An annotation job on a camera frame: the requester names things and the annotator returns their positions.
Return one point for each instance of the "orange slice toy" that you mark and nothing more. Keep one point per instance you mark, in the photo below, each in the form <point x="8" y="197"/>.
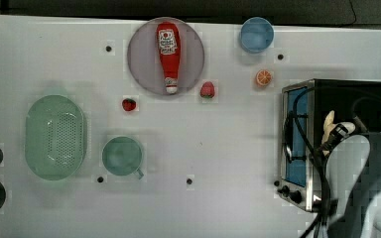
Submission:
<point x="263" y="78"/>

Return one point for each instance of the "pink plush strawberry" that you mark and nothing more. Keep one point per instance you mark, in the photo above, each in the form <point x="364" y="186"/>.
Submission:
<point x="207" y="90"/>

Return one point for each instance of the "silver toaster oven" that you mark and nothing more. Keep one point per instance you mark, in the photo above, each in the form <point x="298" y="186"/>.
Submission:
<point x="305" y="106"/>

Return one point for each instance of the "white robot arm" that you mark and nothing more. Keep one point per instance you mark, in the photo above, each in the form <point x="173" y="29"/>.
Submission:
<point x="354" y="173"/>

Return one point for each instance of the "grey round plate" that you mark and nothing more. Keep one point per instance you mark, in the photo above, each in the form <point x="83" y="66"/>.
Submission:
<point x="144" y="61"/>

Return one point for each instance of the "red plush ketchup bottle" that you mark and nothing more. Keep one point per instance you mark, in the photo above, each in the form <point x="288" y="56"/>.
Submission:
<point x="169" y="49"/>

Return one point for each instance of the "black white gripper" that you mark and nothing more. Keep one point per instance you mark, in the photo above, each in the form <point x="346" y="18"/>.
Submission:
<point x="336" y="135"/>

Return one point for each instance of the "green colander basket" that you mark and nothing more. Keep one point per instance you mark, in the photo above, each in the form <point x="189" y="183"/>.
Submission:
<point x="55" y="137"/>

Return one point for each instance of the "red plush strawberry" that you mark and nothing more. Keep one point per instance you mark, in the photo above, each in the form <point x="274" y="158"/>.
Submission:
<point x="128" y="104"/>

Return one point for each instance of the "blue bowl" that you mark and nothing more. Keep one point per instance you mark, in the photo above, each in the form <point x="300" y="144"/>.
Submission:
<point x="256" y="35"/>

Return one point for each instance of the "green cup with handle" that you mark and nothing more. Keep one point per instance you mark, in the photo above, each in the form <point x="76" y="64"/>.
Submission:
<point x="123" y="156"/>

